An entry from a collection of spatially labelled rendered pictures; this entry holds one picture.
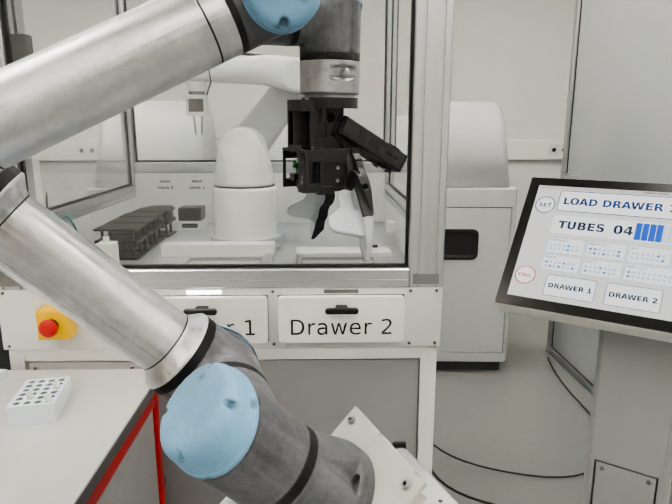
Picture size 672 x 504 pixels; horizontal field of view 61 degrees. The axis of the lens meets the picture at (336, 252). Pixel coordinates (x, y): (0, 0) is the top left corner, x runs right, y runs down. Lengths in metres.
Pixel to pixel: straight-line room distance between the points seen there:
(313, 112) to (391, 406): 0.91
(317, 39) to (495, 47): 4.04
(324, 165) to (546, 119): 4.17
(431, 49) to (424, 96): 0.10
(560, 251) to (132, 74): 0.92
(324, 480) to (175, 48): 0.48
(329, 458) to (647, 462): 0.82
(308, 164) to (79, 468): 0.65
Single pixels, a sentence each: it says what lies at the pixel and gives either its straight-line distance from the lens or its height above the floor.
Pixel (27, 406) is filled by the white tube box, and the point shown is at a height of 0.80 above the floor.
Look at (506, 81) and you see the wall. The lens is 4.73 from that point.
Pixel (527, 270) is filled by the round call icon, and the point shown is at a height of 1.02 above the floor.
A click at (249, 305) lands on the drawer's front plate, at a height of 0.91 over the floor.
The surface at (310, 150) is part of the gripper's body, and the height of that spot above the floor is 1.28.
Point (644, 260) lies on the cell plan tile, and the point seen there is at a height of 1.06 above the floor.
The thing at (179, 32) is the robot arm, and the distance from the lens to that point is 0.55.
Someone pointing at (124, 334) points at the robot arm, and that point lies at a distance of 0.73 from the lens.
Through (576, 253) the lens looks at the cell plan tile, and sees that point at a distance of 1.23.
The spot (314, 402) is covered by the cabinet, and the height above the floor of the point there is 0.65.
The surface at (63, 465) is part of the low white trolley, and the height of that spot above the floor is 0.76.
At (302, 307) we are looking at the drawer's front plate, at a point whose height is 0.90.
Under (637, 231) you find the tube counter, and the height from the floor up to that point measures 1.11.
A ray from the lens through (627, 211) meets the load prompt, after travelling 1.27.
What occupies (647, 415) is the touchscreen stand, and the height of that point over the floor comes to 0.75.
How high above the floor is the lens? 1.31
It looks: 12 degrees down
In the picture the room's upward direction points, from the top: straight up
